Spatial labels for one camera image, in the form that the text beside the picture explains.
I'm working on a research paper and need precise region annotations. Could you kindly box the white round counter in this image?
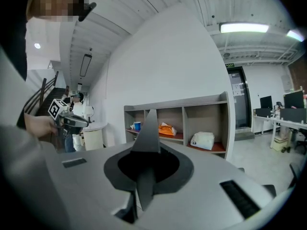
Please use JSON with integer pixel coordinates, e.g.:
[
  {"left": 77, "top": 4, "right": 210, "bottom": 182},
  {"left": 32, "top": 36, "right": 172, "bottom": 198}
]
[{"left": 81, "top": 121, "right": 109, "bottom": 151}]

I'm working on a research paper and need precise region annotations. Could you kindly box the grey wooden shelf unit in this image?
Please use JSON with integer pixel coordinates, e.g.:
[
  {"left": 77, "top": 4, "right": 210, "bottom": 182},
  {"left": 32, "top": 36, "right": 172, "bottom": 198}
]
[{"left": 123, "top": 91, "right": 230, "bottom": 160}]

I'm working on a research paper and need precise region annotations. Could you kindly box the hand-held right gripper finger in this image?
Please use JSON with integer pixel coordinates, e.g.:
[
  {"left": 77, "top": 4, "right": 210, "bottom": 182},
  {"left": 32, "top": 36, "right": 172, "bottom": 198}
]
[{"left": 130, "top": 109, "right": 161, "bottom": 153}]

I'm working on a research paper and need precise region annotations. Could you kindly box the dark wooden staircase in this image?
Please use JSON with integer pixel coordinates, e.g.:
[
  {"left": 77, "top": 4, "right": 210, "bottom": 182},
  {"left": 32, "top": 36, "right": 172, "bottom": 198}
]
[{"left": 16, "top": 70, "right": 71, "bottom": 129}]

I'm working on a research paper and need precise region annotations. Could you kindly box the white table lamp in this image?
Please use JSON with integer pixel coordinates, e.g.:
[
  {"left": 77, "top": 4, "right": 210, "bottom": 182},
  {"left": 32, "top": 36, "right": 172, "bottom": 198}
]
[{"left": 84, "top": 105, "right": 94, "bottom": 124}]

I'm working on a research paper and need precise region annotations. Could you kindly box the large black monitor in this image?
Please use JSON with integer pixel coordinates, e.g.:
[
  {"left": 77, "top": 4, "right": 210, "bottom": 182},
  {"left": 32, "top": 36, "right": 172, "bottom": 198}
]
[{"left": 283, "top": 90, "right": 305, "bottom": 109}]

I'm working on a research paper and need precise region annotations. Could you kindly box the beige storage box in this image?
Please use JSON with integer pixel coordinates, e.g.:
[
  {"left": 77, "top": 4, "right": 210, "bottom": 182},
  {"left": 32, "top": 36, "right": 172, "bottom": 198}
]
[{"left": 272, "top": 136, "right": 289, "bottom": 152}]

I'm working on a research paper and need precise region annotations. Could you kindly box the black head-worn camera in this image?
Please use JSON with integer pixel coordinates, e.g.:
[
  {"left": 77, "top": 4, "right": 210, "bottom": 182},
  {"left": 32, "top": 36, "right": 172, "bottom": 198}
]
[{"left": 78, "top": 0, "right": 97, "bottom": 22}]

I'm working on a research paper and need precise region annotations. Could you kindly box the person's left hand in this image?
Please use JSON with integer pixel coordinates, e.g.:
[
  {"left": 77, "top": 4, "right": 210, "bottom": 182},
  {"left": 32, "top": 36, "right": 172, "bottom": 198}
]
[{"left": 24, "top": 113, "right": 59, "bottom": 142}]

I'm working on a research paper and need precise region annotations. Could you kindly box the black glass door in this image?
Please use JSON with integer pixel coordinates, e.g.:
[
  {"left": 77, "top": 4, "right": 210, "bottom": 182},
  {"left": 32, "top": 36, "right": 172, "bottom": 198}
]
[{"left": 226, "top": 66, "right": 252, "bottom": 130}]

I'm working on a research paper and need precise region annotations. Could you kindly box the white plastic bag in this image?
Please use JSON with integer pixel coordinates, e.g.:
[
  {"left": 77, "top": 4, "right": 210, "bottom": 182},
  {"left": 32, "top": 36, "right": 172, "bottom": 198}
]
[{"left": 190, "top": 131, "right": 215, "bottom": 151}]

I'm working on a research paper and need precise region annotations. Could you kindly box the person's left forearm grey sleeve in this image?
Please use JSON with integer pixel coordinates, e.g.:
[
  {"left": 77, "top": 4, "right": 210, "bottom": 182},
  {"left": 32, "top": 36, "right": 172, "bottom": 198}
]
[{"left": 0, "top": 44, "right": 72, "bottom": 230}]

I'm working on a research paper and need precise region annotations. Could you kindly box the small black monitor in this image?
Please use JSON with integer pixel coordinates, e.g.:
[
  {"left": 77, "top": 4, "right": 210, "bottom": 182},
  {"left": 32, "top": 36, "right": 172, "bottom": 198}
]
[{"left": 260, "top": 95, "right": 273, "bottom": 110}]

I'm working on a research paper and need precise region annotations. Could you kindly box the white wall box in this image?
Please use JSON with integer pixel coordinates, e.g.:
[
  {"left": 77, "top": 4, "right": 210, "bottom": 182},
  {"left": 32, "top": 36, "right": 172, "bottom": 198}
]
[{"left": 280, "top": 74, "right": 293, "bottom": 93}]

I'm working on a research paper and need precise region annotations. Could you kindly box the rectangular ceiling lamp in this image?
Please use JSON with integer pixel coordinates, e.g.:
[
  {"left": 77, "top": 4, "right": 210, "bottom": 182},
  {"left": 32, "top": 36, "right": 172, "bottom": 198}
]
[
  {"left": 218, "top": 22, "right": 270, "bottom": 34},
  {"left": 286, "top": 29, "right": 306, "bottom": 42}
]

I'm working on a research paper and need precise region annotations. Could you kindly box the black framed pendant lamp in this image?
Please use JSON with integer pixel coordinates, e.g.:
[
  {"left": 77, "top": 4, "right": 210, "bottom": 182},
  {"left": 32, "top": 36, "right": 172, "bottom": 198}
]
[{"left": 79, "top": 53, "right": 93, "bottom": 78}]

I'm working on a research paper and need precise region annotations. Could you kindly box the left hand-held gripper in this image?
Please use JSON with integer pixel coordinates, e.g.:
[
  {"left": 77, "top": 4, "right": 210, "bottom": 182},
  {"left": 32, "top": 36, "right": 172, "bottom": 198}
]
[{"left": 47, "top": 98, "right": 90, "bottom": 136}]

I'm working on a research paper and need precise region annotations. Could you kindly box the person's head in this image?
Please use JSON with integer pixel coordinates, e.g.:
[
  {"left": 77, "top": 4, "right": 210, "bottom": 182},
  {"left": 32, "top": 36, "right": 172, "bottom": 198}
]
[{"left": 26, "top": 0, "right": 85, "bottom": 23}]

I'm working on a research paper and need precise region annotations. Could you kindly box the orange and white bag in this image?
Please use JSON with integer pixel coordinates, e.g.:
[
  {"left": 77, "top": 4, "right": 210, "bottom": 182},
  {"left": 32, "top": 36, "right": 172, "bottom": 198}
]
[{"left": 158, "top": 122, "right": 178, "bottom": 137}]

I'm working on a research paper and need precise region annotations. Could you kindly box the white office desk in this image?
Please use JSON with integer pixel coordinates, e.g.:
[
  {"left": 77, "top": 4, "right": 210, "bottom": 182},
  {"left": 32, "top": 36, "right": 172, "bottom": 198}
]
[{"left": 252, "top": 115, "right": 307, "bottom": 149}]

